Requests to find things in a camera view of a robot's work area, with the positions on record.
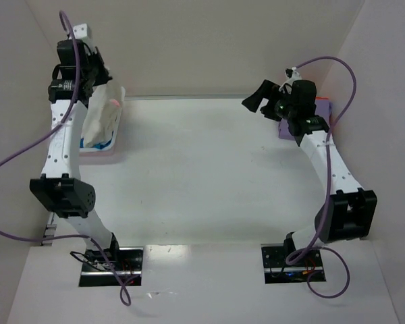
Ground white t shirt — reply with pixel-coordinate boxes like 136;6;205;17
81;80;125;149

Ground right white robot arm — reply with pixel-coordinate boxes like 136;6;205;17
242;80;377;265

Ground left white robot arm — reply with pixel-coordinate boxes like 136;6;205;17
29;24;125;259

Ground folded purple t shirt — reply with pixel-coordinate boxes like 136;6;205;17
278;100;331;140

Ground pink t shirt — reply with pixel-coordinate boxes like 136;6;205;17
110;99;121;107

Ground blue t shirt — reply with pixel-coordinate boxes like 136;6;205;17
80;132;116;153

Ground white plastic basket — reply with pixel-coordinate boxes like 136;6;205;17
76;86;128;158

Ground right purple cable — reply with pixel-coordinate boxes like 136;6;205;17
286;56;357;299

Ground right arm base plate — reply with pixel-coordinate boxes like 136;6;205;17
261;244;326;284

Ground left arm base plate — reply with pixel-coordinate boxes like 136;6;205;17
70;247;144;288

